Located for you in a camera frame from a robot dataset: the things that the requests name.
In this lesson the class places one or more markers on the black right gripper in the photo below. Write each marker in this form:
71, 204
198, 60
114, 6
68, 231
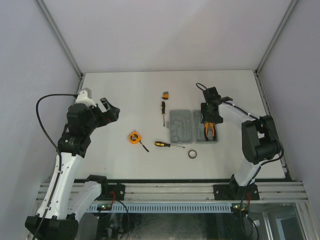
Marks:
205, 118

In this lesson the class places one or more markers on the grey plastic tool case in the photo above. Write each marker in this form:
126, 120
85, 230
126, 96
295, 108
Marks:
186, 127

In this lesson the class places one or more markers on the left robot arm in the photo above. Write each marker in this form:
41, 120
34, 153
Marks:
58, 218

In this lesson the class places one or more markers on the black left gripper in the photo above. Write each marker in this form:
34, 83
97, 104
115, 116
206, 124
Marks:
112, 113

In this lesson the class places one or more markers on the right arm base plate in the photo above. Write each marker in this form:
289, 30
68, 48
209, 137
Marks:
224, 192

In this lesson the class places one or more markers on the grey slotted cable duct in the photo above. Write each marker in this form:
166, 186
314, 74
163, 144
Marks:
163, 208

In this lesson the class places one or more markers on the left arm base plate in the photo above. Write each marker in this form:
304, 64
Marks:
113, 192

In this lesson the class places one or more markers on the aluminium front rail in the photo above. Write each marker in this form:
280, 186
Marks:
269, 192

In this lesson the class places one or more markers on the orange black pliers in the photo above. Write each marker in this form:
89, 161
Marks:
209, 131

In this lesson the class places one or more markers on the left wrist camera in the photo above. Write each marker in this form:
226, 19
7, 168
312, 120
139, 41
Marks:
85, 97

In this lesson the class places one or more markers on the screwdriver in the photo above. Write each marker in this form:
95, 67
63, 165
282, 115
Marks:
163, 111
164, 144

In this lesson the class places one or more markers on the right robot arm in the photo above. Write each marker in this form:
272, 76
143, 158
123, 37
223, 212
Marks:
260, 143

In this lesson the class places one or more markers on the orange hex key set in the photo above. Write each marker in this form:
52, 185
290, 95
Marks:
165, 95

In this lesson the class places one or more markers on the orange tape measure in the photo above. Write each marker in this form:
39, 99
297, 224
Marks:
135, 138

